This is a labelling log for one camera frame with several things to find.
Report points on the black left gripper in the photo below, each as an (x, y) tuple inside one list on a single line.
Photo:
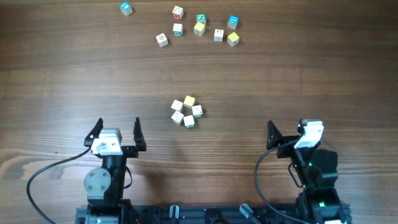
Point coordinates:
[(130, 152)]

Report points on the white block red side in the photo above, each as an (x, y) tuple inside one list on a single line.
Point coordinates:
[(218, 35)]

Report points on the white block green V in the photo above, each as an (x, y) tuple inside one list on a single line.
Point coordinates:
[(197, 111)]

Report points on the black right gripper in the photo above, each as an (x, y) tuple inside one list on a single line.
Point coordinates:
[(275, 140)]

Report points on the white block green J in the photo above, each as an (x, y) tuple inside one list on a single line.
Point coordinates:
[(177, 117)]

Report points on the blue top picture block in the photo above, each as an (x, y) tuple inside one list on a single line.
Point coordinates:
[(233, 21)]

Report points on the yellow top plain block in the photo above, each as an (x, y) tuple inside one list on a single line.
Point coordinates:
[(199, 29)]

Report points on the green top Z block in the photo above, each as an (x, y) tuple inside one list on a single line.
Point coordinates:
[(201, 18)]

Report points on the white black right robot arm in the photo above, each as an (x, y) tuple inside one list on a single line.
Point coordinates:
[(316, 170)]

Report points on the plain white picture block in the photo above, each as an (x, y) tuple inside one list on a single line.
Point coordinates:
[(177, 106)]

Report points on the white block green Z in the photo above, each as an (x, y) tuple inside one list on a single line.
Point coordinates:
[(189, 121)]

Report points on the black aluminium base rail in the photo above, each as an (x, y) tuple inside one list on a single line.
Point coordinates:
[(174, 214)]

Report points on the white block green side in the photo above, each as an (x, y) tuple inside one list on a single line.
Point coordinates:
[(177, 29)]

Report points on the blue top letter block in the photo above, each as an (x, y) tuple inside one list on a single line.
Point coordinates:
[(126, 8)]

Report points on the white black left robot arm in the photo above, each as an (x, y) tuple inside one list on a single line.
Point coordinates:
[(105, 185)]

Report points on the white block brown drawing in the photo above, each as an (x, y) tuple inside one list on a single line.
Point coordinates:
[(162, 40)]

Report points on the yellow top letter block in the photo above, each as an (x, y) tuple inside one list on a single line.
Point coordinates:
[(189, 101)]

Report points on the yellow top block red mark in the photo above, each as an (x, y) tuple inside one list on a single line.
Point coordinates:
[(233, 39)]

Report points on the red sided letter block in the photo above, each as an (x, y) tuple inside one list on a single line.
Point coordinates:
[(177, 12)]

